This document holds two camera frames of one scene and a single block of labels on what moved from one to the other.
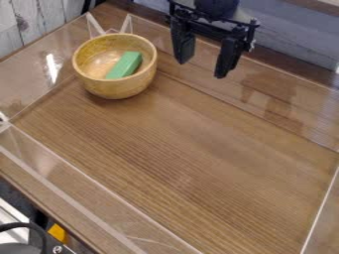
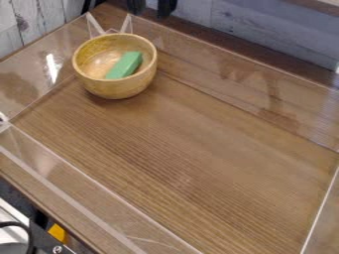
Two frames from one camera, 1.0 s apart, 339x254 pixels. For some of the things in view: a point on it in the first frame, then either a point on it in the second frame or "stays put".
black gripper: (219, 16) to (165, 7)
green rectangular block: (125, 64) stays put
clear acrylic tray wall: (100, 220) stays put
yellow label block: (57, 232) stays put
